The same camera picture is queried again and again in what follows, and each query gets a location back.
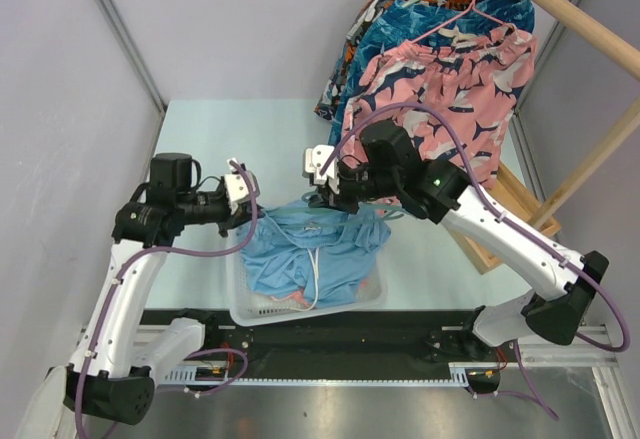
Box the wooden hanging rod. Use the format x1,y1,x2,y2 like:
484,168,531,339
532,0,639,80

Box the teal plastic hanger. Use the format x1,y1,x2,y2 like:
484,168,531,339
265,191,407,229

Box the blue leaf print shorts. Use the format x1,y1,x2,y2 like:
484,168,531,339
321,0,536,181

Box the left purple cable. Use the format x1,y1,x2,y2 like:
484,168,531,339
74,163,260,439

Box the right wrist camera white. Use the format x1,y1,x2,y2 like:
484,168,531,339
302,145,337,186

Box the orange black print shorts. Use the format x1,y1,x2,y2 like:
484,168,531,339
315,0,467,127

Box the pink shark print shorts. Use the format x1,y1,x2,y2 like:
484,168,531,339
341,25,538,189

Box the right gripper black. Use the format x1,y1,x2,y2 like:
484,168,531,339
309,164,399,216

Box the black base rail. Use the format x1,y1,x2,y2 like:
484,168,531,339
142,309,524,397

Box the pink shorts in basket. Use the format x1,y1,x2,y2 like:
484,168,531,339
269,279,369,309

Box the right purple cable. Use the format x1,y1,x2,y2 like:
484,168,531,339
322,102,631,423

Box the purple cable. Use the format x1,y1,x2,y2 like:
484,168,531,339
74,163,260,439
322,102,631,423

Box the pink wire hanger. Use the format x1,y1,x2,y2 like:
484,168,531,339
411,0,504,44

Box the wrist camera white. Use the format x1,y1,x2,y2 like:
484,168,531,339
302,145,337,186
223,158,260,214

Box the white plastic laundry basket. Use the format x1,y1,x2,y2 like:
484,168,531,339
226,218,391,326

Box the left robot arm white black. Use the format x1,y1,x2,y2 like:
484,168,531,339
64,153,259,437

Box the wooden rack frame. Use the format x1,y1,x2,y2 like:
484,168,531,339
449,98,640,276

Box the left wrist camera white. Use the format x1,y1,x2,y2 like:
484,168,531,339
223,158,260,214

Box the light blue shorts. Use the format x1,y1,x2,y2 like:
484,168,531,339
240,210,391,308

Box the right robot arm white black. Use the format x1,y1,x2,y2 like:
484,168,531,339
303,120,609,360

